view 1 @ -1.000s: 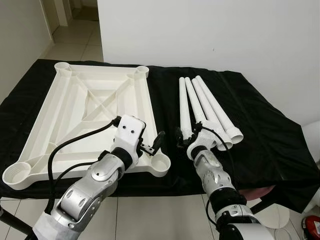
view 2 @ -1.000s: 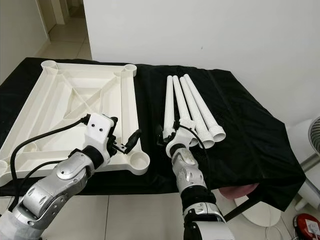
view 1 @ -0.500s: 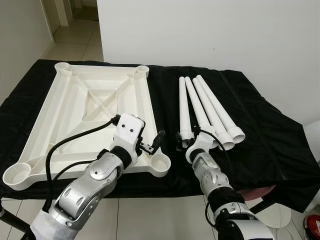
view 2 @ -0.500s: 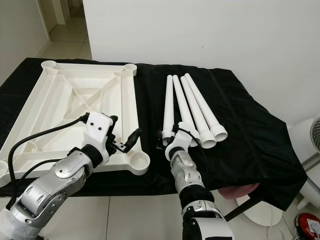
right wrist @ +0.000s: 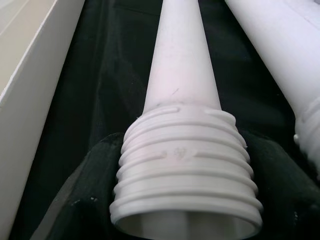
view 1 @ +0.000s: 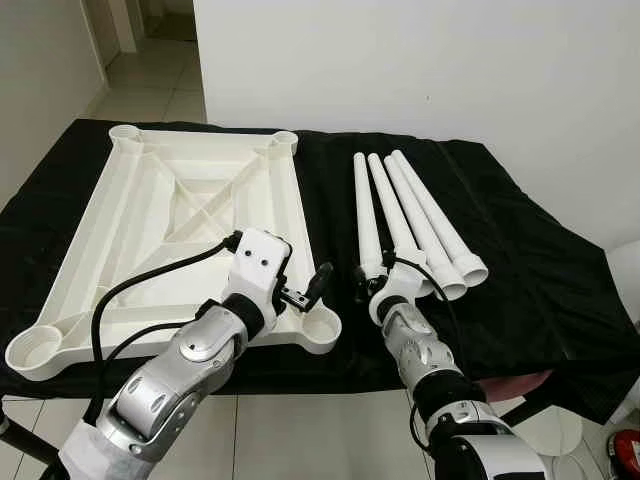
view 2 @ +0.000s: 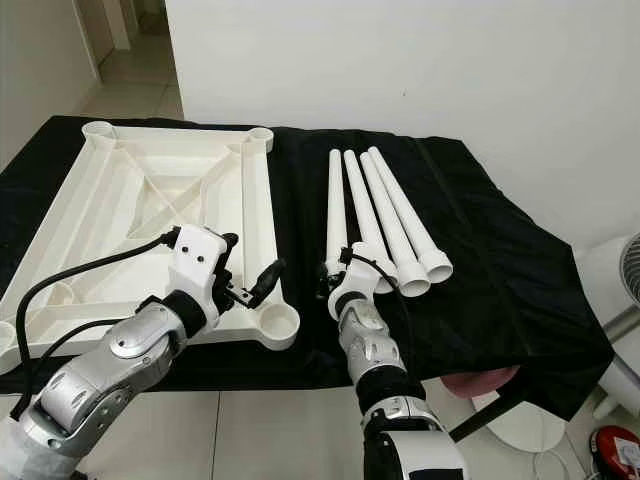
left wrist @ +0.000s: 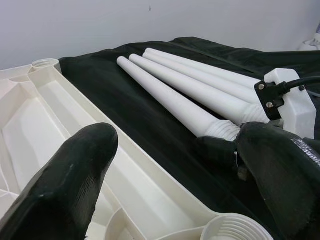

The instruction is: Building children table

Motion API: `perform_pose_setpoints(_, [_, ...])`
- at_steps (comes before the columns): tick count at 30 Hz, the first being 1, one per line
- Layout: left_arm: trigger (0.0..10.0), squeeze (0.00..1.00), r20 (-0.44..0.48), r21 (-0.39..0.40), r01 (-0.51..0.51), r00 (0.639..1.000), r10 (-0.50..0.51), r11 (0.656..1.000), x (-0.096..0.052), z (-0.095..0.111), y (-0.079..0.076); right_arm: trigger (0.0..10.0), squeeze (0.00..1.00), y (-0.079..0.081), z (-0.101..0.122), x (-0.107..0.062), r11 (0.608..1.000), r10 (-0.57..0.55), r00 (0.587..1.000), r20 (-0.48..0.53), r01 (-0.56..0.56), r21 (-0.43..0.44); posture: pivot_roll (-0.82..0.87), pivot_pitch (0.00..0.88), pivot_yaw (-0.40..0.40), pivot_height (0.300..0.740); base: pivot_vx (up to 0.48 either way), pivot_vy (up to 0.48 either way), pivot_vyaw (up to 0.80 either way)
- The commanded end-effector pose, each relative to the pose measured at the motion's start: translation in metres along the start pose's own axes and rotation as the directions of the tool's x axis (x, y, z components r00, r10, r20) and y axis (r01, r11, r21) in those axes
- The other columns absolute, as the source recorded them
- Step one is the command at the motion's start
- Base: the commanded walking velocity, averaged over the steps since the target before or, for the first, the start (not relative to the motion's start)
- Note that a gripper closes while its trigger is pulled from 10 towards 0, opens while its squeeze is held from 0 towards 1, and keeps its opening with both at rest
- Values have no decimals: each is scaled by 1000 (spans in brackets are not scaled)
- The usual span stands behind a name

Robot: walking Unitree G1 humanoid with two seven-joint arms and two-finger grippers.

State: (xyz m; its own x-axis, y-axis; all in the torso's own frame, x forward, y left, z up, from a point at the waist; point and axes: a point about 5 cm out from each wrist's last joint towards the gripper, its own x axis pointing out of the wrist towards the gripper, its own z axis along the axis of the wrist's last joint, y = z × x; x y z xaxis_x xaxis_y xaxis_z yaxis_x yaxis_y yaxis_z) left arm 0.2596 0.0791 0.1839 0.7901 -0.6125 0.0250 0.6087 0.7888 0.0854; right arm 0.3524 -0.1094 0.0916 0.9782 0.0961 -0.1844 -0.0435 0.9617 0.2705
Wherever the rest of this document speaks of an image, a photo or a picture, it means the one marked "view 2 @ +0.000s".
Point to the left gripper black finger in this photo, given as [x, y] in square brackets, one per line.
[271, 279]

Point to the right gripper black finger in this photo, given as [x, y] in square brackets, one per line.
[324, 281]

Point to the white plastic table top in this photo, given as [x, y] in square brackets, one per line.
[100, 235]

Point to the black tablecloth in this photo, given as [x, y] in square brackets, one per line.
[510, 260]

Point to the pink cushion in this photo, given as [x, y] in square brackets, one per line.
[490, 380]

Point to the dark grey table leg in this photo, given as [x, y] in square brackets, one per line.
[485, 418]

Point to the red round appliance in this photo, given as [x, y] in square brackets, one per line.
[618, 455]

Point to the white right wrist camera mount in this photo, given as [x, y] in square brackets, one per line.
[352, 292]

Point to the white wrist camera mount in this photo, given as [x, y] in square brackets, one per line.
[200, 260]
[352, 292]

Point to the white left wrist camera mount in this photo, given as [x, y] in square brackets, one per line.
[200, 260]

